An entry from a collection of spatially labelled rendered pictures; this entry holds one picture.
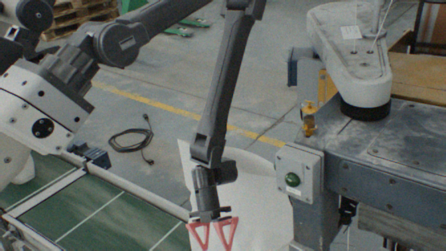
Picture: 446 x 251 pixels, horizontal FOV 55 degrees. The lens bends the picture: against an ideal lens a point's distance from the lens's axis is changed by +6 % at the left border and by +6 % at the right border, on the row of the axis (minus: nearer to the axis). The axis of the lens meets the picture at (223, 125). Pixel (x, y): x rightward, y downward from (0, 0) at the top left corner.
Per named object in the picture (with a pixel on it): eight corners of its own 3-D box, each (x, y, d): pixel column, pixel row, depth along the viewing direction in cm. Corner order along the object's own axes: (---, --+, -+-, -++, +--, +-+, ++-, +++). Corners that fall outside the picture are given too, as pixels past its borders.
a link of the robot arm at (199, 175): (185, 167, 104) (200, 164, 100) (206, 164, 109) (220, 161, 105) (190, 194, 103) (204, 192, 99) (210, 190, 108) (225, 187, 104)
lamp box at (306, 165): (276, 190, 80) (275, 153, 75) (288, 177, 82) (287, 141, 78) (312, 205, 75) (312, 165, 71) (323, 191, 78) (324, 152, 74)
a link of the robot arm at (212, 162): (190, 139, 104) (212, 147, 98) (222, 135, 112) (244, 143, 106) (185, 183, 106) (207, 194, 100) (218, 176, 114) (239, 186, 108)
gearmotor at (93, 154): (63, 165, 266) (55, 145, 259) (83, 153, 276) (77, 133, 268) (93, 180, 249) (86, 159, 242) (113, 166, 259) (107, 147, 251)
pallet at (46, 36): (13, 31, 615) (9, 21, 607) (87, 10, 689) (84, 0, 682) (45, 42, 567) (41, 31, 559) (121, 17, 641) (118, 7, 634)
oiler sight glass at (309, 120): (300, 127, 78) (300, 111, 76) (306, 121, 79) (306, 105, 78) (312, 130, 76) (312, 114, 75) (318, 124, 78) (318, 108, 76)
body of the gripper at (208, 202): (209, 214, 109) (204, 186, 109) (233, 213, 101) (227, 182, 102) (188, 220, 104) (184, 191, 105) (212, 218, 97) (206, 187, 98)
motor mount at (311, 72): (295, 110, 122) (294, 59, 114) (305, 100, 127) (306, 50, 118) (395, 135, 106) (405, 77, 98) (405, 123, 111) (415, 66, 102)
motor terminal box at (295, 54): (286, 95, 123) (285, 58, 117) (289, 80, 131) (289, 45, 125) (315, 95, 121) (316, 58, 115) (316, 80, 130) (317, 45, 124)
